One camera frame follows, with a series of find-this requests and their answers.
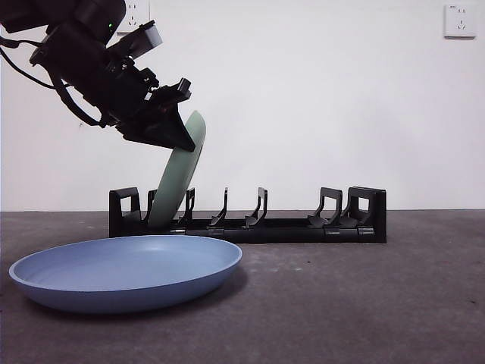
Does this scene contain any green round plate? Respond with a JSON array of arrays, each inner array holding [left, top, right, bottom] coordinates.
[[147, 109, 208, 229]]

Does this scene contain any blue round plate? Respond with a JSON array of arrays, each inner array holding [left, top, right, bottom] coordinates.
[[8, 234, 243, 315]]

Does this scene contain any black plastic plate rack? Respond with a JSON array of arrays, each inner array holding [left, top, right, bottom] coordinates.
[[108, 186, 388, 244]]

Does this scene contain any pale grey camera box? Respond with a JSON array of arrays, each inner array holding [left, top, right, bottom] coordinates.
[[107, 20, 164, 61]]

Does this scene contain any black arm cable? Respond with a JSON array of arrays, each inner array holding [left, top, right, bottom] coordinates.
[[0, 36, 109, 129]]

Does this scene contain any white wall socket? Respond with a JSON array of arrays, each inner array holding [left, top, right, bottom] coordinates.
[[443, 3, 477, 39], [116, 0, 152, 37]]

